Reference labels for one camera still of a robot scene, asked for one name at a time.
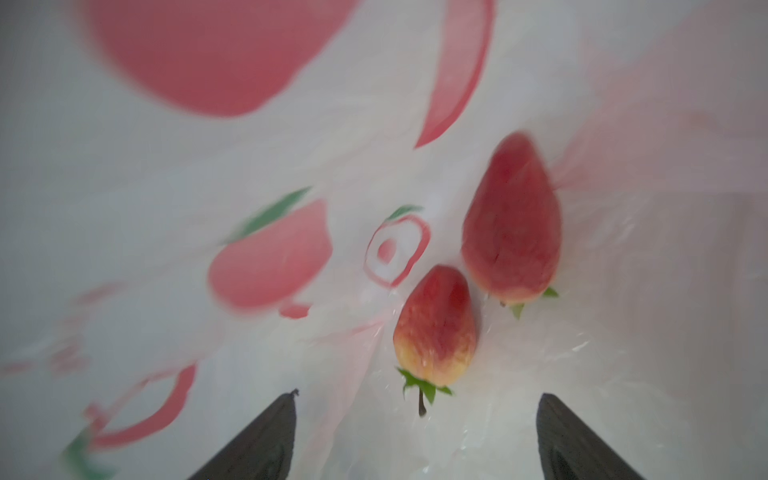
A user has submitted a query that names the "fake strawberry with leaves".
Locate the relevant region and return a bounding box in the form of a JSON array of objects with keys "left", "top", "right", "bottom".
[{"left": 393, "top": 265, "right": 479, "bottom": 418}]

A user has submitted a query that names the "pink plastic bag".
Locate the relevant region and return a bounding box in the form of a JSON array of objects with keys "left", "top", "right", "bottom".
[{"left": 1, "top": 1, "right": 767, "bottom": 479}]

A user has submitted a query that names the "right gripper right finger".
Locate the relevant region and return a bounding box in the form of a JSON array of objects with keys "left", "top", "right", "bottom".
[{"left": 536, "top": 393, "right": 643, "bottom": 480}]

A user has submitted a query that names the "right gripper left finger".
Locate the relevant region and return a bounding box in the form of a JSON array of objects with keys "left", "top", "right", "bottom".
[{"left": 189, "top": 389, "right": 299, "bottom": 480}]

